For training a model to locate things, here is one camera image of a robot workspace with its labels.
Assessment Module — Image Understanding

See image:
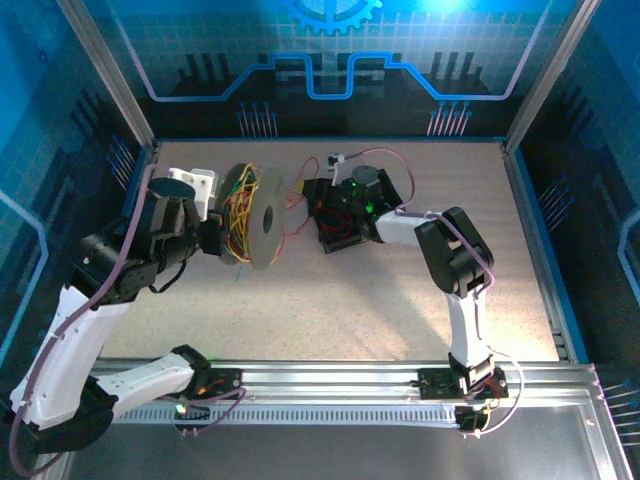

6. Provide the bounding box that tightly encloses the red cable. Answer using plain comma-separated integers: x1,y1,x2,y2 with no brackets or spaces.
222,157,361,256

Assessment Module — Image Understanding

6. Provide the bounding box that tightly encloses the grey perforated cable spool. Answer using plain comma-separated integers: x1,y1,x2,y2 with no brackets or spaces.
215,162,288,273

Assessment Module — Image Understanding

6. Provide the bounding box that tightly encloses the grey metal plate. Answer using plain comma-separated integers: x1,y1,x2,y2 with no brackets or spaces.
32,389,634,480

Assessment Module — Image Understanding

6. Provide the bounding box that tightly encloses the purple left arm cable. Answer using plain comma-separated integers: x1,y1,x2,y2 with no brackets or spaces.
7,163,248,476

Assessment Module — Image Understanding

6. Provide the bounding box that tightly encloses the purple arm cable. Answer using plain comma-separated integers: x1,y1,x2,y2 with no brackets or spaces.
7,163,248,476
344,146,525,440

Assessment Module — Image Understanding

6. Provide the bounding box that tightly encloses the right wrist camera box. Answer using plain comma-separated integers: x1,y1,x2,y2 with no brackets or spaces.
324,152,354,187

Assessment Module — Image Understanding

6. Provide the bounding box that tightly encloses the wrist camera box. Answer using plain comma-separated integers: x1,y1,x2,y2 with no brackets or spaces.
324,152,354,187
167,167,220,222

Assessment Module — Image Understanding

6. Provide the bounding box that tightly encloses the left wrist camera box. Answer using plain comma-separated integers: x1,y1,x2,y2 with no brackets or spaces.
167,167,220,222

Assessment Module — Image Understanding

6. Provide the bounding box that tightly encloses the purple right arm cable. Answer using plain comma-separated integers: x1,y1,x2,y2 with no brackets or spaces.
344,146,525,440

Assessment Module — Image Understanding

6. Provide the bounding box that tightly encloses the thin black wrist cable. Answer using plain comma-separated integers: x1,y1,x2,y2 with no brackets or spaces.
148,257,190,295

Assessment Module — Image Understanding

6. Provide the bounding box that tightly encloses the green cable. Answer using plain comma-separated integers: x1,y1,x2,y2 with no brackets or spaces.
227,169,259,284

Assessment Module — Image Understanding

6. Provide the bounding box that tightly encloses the bundle of coloured wires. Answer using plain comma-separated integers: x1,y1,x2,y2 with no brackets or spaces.
222,167,261,264

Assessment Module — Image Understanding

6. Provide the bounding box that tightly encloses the aluminium frame post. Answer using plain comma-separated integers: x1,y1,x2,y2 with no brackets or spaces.
502,0,604,154
55,0,160,154

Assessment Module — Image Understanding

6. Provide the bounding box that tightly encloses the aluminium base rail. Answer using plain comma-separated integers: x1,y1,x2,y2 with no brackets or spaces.
64,357,604,431

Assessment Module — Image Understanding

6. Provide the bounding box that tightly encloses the slotted grey cable duct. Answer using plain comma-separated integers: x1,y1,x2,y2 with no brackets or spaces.
112,403,464,429

